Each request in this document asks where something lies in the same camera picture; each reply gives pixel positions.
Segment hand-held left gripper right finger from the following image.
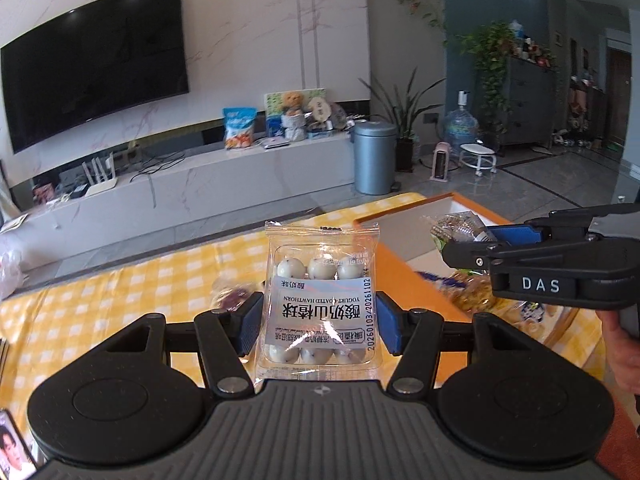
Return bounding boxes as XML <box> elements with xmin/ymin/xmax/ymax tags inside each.
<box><xmin>375</xmin><ymin>291</ymin><xmax>538</xmax><ymax>397</ymax></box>

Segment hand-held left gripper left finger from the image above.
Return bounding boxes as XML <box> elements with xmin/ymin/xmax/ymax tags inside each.
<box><xmin>97</xmin><ymin>291</ymin><xmax>264</xmax><ymax>400</ymax></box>

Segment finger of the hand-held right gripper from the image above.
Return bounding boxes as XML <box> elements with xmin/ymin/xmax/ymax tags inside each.
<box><xmin>487</xmin><ymin>205</ymin><xmax>640</xmax><ymax>247</ymax></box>
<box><xmin>442</xmin><ymin>239</ymin><xmax>593</xmax><ymax>270</ymax></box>

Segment clear cracker packet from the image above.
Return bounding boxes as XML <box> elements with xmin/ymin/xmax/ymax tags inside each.
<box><xmin>422</xmin><ymin>211</ymin><xmax>501</xmax><ymax>251</ymax></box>

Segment purple candy packet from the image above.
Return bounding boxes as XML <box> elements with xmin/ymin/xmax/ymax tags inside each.
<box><xmin>212</xmin><ymin>280</ymin><xmax>257</xmax><ymax>312</ymax></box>

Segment orange cardboard box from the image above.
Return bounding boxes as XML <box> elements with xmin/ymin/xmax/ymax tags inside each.
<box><xmin>352</xmin><ymin>192</ymin><xmax>618</xmax><ymax>376</ymax></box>

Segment white yogurt ball packet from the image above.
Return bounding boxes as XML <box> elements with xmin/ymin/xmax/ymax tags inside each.
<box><xmin>253</xmin><ymin>220</ymin><xmax>383</xmax><ymax>383</ymax></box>

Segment person's right hand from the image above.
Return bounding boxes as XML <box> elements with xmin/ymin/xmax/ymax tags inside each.
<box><xmin>601</xmin><ymin>305</ymin><xmax>640</xmax><ymax>392</ymax></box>

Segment white round rolling stool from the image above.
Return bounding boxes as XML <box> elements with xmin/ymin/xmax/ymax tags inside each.
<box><xmin>459</xmin><ymin>144</ymin><xmax>498</xmax><ymax>177</ymax></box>

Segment small pink heater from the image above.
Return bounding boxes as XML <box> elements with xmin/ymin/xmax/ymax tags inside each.
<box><xmin>431</xmin><ymin>142</ymin><xmax>451</xmax><ymax>182</ymax></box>

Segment blue water jug with pump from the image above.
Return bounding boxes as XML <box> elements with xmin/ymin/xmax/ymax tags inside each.
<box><xmin>444</xmin><ymin>90</ymin><xmax>478</xmax><ymax>148</ymax></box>

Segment tall plant in black pot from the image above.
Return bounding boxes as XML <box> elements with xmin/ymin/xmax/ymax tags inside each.
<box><xmin>360</xmin><ymin>67</ymin><xmax>446</xmax><ymax>173</ymax></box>

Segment yellow checked tablecloth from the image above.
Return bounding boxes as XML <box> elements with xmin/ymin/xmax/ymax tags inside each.
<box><xmin>0</xmin><ymin>192</ymin><xmax>621</xmax><ymax>411</ymax></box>

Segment grey drawer cabinet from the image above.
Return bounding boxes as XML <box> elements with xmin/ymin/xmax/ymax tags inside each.
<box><xmin>500</xmin><ymin>55</ymin><xmax>558</xmax><ymax>146</ymax></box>

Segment grey pedal trash can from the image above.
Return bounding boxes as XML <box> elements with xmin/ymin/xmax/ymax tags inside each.
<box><xmin>352</xmin><ymin>121</ymin><xmax>398</xmax><ymax>196</ymax></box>

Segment white marble media console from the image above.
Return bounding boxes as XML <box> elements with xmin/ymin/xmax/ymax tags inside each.
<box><xmin>0</xmin><ymin>132</ymin><xmax>368</xmax><ymax>263</ymax></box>

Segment hanging pothos plant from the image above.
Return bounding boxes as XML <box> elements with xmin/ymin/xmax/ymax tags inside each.
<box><xmin>457</xmin><ymin>21</ymin><xmax>516</xmax><ymax>136</ymax></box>

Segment blue snack bag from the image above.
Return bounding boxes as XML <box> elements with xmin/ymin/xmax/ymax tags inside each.
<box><xmin>222</xmin><ymin>107</ymin><xmax>257</xmax><ymax>151</ymax></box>

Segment white wifi router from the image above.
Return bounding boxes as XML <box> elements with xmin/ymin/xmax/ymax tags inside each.
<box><xmin>82</xmin><ymin>156</ymin><xmax>118</xmax><ymax>197</ymax></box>

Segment round beige fan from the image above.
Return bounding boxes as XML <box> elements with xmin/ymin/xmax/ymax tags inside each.
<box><xmin>306</xmin><ymin>97</ymin><xmax>333</xmax><ymax>131</ymax></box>

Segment green picture board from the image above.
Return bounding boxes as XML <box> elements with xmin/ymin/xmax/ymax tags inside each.
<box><xmin>264</xmin><ymin>88</ymin><xmax>327</xmax><ymax>116</ymax></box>

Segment photo card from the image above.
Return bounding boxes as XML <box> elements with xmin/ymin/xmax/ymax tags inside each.
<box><xmin>0</xmin><ymin>410</ymin><xmax>39</xmax><ymax>477</ymax></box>

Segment black cables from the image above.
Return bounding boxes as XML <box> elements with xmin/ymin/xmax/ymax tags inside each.
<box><xmin>130</xmin><ymin>152</ymin><xmax>191</xmax><ymax>208</ymax></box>

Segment black wall television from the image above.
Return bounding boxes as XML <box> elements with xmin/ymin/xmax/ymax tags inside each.
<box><xmin>0</xmin><ymin>0</ymin><xmax>190</xmax><ymax>155</ymax></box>

